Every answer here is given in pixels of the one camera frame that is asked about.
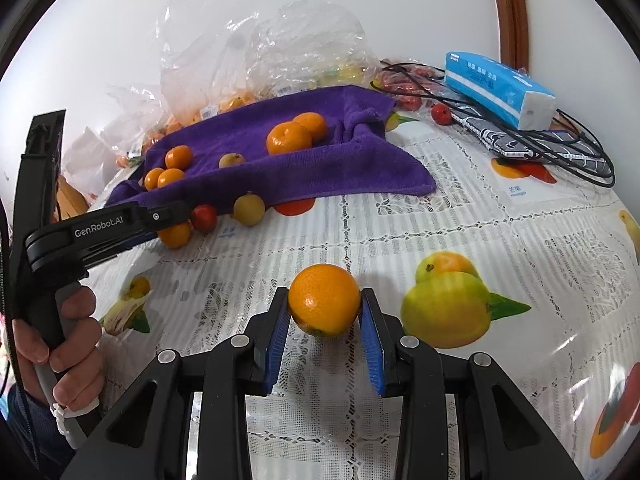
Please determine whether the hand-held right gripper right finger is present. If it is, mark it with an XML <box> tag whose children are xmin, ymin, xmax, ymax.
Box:
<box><xmin>360</xmin><ymin>287</ymin><xmax>586</xmax><ymax>480</ymax></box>

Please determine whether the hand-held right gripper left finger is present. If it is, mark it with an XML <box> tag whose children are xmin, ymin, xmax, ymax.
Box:
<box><xmin>60</xmin><ymin>286</ymin><xmax>290</xmax><ymax>480</ymax></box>

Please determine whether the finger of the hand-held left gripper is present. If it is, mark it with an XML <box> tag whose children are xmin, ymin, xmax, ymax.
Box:
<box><xmin>142</xmin><ymin>200</ymin><xmax>193</xmax><ymax>235</ymax></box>
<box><xmin>82</xmin><ymin>230</ymin><xmax>165</xmax><ymax>267</ymax></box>

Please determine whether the large orange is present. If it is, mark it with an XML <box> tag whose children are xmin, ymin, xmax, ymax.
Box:
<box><xmin>292</xmin><ymin>112</ymin><xmax>328</xmax><ymax>143</ymax></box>
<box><xmin>265</xmin><ymin>121</ymin><xmax>313</xmax><ymax>157</ymax></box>
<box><xmin>288</xmin><ymin>263</ymin><xmax>361</xmax><ymax>338</ymax></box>

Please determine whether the person's left forearm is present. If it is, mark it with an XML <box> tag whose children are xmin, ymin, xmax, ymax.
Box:
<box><xmin>0</xmin><ymin>385</ymin><xmax>66</xmax><ymax>480</ymax></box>

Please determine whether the bag of red fruits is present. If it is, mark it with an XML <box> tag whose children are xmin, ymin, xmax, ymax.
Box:
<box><xmin>372</xmin><ymin>60</ymin><xmax>446</xmax><ymax>111</ymax></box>

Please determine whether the person's left hand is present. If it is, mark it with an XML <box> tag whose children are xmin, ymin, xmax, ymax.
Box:
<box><xmin>11</xmin><ymin>284</ymin><xmax>105</xmax><ymax>413</ymax></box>

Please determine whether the wooden furniture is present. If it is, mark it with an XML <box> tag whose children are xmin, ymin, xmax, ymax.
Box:
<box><xmin>55</xmin><ymin>175</ymin><xmax>92</xmax><ymax>221</ymax></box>

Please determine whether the purple towel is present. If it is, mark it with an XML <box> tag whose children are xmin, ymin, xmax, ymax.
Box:
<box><xmin>102</xmin><ymin>85</ymin><xmax>437</xmax><ymax>211</ymax></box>

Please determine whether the clear plastic bag of oranges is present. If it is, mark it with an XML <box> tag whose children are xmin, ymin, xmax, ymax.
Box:
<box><xmin>65</xmin><ymin>0</ymin><xmax>281</xmax><ymax>196</ymax></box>

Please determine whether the grey patterned cloth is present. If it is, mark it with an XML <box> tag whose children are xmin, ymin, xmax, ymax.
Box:
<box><xmin>450</xmin><ymin>112</ymin><xmax>615</xmax><ymax>173</ymax></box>

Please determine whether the blue tissue pack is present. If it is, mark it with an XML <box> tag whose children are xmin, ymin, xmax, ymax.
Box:
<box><xmin>444</xmin><ymin>51</ymin><xmax>557</xmax><ymax>132</ymax></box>

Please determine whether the black cable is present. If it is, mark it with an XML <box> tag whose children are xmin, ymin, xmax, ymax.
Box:
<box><xmin>380</xmin><ymin>60</ymin><xmax>617</xmax><ymax>189</ymax></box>

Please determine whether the wooden door frame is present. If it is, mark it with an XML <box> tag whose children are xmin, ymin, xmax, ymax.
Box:
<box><xmin>487</xmin><ymin>0</ymin><xmax>531</xmax><ymax>73</ymax></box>

